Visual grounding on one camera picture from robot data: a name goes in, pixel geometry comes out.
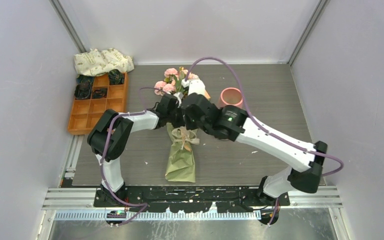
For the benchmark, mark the dark rolled sock top right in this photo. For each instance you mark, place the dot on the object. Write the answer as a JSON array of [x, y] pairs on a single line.
[[116, 77]]

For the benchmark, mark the green paper flower bouquet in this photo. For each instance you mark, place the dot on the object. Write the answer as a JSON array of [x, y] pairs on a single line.
[[181, 166]]

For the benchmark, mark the dark rolled sock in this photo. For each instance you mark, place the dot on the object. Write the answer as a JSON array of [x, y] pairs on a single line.
[[84, 79], [99, 93], [116, 77], [83, 91]]

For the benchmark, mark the dark rolled sock top left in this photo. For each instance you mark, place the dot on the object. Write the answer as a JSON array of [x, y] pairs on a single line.
[[84, 79]]

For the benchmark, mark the pink cylindrical vase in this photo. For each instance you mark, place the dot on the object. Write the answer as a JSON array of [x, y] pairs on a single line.
[[230, 96]]

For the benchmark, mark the dark rolled sock middle centre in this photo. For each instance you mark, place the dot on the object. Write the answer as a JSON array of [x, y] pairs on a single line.
[[99, 93]]

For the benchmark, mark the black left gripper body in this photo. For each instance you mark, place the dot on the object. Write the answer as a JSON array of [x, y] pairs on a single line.
[[176, 117]]

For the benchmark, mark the aluminium frame rail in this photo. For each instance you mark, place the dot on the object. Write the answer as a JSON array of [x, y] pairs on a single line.
[[227, 180]]

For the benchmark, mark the orange wooden compartment tray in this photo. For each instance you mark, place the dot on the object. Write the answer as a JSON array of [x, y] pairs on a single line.
[[85, 113]]

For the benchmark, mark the dark rolled sock middle left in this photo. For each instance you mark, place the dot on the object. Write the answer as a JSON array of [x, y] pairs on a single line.
[[83, 91]]

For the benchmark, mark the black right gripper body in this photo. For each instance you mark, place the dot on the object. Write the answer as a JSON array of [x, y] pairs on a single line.
[[191, 125]]

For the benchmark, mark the beige printed ribbon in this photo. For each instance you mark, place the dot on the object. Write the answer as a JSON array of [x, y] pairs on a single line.
[[183, 138]]

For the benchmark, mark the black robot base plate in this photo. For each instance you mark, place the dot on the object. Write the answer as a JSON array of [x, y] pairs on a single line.
[[195, 199]]

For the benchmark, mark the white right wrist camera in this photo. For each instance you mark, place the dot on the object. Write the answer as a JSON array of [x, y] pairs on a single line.
[[194, 86]]

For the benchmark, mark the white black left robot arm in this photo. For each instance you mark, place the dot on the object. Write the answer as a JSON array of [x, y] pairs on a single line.
[[110, 135]]

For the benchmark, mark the cream printed cloth bag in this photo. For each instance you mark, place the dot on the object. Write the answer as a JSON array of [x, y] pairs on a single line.
[[99, 62]]

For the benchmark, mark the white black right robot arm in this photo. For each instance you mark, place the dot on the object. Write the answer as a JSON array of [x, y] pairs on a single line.
[[304, 160]]

